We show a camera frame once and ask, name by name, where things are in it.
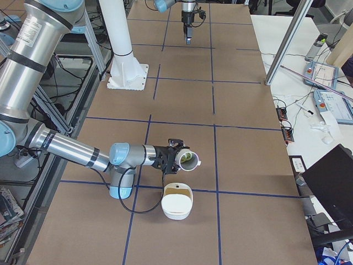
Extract aluminium frame post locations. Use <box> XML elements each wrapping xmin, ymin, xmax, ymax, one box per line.
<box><xmin>265</xmin><ymin>0</ymin><xmax>313</xmax><ymax>86</ymax></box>

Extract teach pendant upper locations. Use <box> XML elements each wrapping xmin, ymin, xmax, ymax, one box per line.
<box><xmin>303</xmin><ymin>61</ymin><xmax>339</xmax><ymax>89</ymax></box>

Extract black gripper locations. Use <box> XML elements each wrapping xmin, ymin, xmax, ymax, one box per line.
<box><xmin>181</xmin><ymin>10</ymin><xmax>206</xmax><ymax>45</ymax></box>
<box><xmin>152</xmin><ymin>139</ymin><xmax>189</xmax><ymax>174</ymax></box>

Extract white label box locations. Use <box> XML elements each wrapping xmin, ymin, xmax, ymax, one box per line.
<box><xmin>292</xmin><ymin>158</ymin><xmax>306</xmax><ymax>172</ymax></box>

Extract white ribbed mug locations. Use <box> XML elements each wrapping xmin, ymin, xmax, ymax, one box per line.
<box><xmin>175</xmin><ymin>149</ymin><xmax>201</xmax><ymax>171</ymax></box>

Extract black laptop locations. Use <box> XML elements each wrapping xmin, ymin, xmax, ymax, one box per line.
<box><xmin>303</xmin><ymin>144</ymin><xmax>352</xmax><ymax>225</ymax></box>

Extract teach pendant lower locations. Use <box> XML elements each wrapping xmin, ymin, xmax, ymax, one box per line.
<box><xmin>313</xmin><ymin>89</ymin><xmax>352</xmax><ymax>125</ymax></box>

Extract teach pendant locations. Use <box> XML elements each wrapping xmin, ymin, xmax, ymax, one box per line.
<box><xmin>313</xmin><ymin>89</ymin><xmax>352</xmax><ymax>125</ymax></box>
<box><xmin>303</xmin><ymin>61</ymin><xmax>339</xmax><ymax>89</ymax></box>

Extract orange black adapter box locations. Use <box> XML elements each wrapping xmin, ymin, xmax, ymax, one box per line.
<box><xmin>276</xmin><ymin>107</ymin><xmax>287</xmax><ymax>121</ymax></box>

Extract white pedestal column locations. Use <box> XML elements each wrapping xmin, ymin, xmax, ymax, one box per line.
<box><xmin>99</xmin><ymin>0</ymin><xmax>149</xmax><ymax>91</ymax></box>

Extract black cable on table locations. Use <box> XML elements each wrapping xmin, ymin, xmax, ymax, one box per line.
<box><xmin>93</xmin><ymin>165</ymin><xmax>168</xmax><ymax>214</ymax></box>

